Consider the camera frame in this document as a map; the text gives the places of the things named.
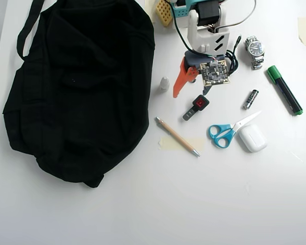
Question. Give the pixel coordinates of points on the black AA battery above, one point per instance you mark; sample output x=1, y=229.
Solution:
x=251, y=99

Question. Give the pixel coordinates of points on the camera circuit board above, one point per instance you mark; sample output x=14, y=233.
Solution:
x=214, y=72

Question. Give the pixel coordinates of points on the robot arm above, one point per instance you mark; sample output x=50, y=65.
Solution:
x=206, y=12

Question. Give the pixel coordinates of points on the yellow perforated base block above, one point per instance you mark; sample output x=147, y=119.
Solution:
x=164, y=12

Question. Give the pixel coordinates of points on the silver wristwatch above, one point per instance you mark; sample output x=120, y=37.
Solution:
x=255, y=48

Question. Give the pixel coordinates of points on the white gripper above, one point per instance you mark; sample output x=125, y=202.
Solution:
x=190, y=72

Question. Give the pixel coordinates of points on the wooden ballpoint pen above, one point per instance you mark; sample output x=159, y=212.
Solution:
x=177, y=136

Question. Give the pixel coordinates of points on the small white dropper bottle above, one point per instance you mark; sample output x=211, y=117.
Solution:
x=164, y=85

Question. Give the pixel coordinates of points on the black fabric bag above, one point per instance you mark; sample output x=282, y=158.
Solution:
x=79, y=102

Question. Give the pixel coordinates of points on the wide masking tape piece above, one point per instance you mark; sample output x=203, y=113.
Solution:
x=168, y=144

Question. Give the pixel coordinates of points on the green black marker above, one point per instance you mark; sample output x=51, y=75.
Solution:
x=285, y=90

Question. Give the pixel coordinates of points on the torn masking tape piece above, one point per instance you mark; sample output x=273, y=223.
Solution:
x=305, y=30

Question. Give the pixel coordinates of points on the white earbuds case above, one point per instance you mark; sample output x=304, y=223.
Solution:
x=253, y=139

